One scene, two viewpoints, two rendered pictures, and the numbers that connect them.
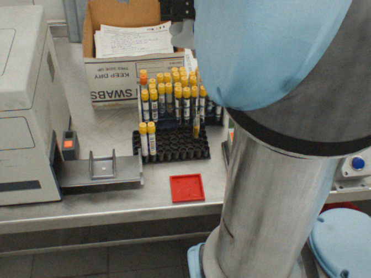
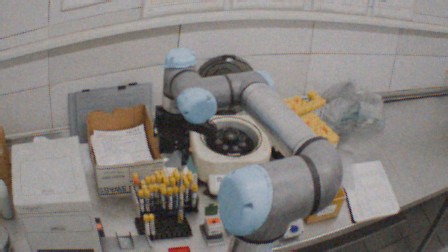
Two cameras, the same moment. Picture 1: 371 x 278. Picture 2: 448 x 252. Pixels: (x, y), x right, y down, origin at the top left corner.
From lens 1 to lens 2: 71 cm
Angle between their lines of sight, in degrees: 14
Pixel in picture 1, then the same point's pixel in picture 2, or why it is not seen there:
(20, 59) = (80, 180)
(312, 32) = (259, 220)
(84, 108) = (95, 199)
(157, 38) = (134, 141)
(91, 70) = (100, 173)
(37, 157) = (93, 236)
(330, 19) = (264, 217)
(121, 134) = (126, 219)
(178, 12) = (170, 148)
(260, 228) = not seen: outside the picture
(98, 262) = not seen: outside the picture
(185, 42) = (174, 164)
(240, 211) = not seen: outside the picture
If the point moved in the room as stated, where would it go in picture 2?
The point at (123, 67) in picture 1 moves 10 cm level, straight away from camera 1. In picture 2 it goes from (120, 171) to (113, 150)
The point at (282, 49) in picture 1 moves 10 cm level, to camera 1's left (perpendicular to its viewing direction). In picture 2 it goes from (252, 224) to (190, 228)
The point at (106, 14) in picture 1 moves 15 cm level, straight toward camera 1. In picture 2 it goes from (97, 122) to (105, 149)
